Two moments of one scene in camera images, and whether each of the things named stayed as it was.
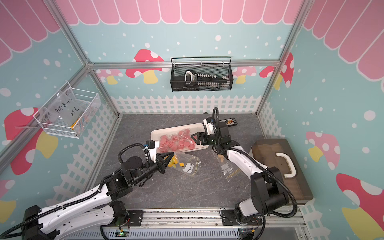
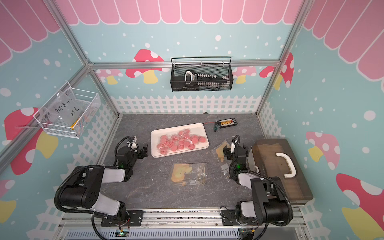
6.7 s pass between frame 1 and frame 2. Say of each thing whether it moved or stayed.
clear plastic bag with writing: stayed
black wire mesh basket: stayed
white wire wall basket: stayed
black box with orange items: stayed
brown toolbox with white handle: stayed
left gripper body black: moved
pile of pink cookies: stayed
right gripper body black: moved
